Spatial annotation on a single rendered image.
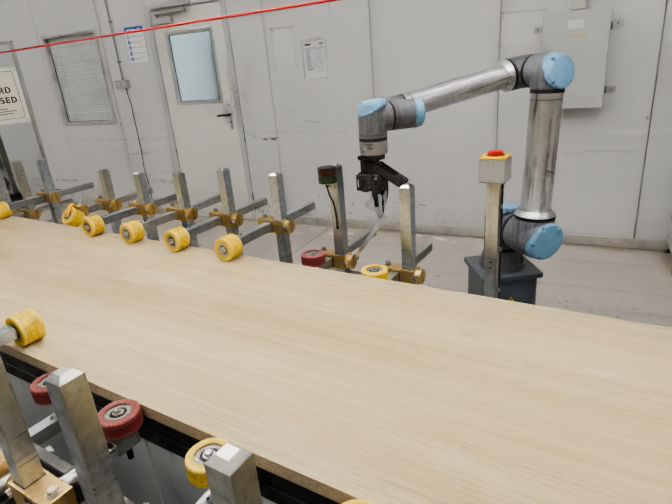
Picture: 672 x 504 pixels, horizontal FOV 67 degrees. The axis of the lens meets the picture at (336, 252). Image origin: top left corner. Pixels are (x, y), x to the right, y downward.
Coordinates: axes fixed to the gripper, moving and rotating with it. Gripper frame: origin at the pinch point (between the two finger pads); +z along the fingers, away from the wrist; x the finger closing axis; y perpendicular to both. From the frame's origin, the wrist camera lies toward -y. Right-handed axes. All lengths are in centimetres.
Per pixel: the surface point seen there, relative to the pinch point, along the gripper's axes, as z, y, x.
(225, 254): 7, 40, 34
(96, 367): 10, 24, 93
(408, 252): 8.1, -13.7, 9.5
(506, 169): -19.5, -42.3, 9.9
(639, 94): -12, -60, -263
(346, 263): 14.7, 8.5, 10.8
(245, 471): -13, -45, 116
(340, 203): -5.5, 10.4, 8.9
